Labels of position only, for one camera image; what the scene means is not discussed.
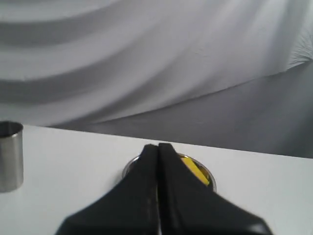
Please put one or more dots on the grey backdrop cloth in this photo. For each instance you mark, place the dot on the grey backdrop cloth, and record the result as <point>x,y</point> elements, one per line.
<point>233,74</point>

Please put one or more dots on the yellow sponge block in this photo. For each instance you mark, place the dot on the yellow sponge block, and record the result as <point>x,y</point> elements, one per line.
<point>195,170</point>

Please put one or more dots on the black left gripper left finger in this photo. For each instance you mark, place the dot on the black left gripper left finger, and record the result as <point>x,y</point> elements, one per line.
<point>130,208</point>

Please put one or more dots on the stainless steel cup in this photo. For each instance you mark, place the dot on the stainless steel cup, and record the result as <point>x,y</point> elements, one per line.
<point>11,156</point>

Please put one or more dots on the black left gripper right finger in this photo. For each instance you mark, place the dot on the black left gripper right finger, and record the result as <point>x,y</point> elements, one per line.
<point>189,207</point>

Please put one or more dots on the round stainless steel dish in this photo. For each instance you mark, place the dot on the round stainless steel dish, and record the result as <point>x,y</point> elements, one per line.
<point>203,169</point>

